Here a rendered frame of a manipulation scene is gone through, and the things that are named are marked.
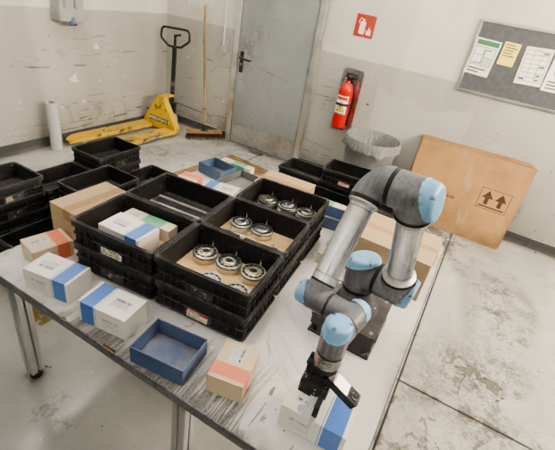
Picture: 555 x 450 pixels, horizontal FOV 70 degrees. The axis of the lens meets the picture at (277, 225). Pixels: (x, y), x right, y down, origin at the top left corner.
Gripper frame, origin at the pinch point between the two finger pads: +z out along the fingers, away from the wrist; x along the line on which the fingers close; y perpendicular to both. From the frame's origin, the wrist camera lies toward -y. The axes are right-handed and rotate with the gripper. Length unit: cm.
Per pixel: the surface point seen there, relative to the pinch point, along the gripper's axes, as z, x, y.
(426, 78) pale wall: -52, -351, 34
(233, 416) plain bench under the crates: 6.3, 11.2, 22.3
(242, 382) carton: -1.2, 4.8, 23.9
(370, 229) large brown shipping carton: -13, -93, 12
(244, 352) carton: -1.1, -5.6, 29.3
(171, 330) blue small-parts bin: 2, -2, 56
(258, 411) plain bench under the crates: 6.3, 5.6, 16.7
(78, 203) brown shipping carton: -10, -30, 130
